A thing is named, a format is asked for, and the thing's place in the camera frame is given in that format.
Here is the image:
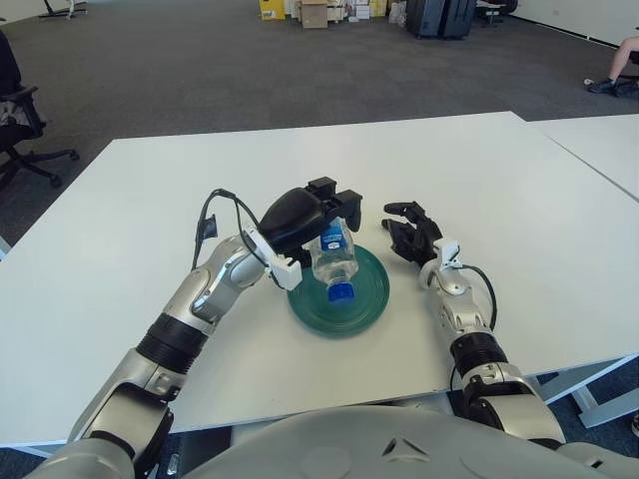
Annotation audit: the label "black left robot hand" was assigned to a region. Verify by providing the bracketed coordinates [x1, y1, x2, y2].
[258, 176, 363, 271]

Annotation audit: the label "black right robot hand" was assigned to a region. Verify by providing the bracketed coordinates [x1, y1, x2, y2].
[380, 201, 444, 264]

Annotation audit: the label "clear bottle with blue cap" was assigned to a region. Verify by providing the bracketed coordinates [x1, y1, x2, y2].
[310, 217, 358, 305]

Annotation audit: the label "green round plate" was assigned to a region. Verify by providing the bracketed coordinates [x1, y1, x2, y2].
[287, 243, 391, 339]

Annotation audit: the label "brown cardboard box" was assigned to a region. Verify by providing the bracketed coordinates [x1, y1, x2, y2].
[300, 0, 329, 29]

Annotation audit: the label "yellow box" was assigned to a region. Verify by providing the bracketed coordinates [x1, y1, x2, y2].
[258, 0, 288, 21]

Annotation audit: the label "grey robot torso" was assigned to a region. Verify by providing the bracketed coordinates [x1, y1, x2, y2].
[194, 404, 639, 479]

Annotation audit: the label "stack of white boxes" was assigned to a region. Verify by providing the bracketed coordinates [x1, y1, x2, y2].
[327, 0, 389, 23]

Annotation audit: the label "black swivel chair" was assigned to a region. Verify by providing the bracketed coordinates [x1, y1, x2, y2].
[475, 0, 519, 27]

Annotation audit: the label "seated person's legs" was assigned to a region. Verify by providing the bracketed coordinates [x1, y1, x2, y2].
[587, 27, 639, 95]

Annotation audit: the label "black office chair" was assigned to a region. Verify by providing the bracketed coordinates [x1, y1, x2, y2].
[0, 29, 81, 191]

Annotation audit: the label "white desk leg stand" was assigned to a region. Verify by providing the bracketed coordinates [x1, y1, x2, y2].
[38, 0, 88, 20]

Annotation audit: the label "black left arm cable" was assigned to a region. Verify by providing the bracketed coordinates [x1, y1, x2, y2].
[192, 188, 271, 273]

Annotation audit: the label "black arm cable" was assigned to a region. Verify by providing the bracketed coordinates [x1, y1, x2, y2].
[458, 263, 498, 331]
[192, 188, 271, 273]

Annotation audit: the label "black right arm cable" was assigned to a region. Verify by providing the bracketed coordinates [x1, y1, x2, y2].
[458, 263, 498, 331]

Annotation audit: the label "white table leg frame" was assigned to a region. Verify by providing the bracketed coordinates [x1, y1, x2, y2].
[531, 351, 639, 429]

